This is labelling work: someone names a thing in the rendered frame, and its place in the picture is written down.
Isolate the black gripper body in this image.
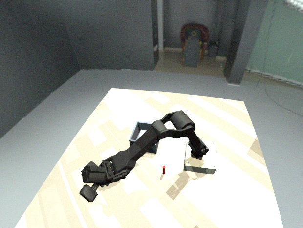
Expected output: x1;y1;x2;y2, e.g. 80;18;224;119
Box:
79;182;110;202

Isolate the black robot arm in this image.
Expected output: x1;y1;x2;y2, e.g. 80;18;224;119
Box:
81;110;209;184

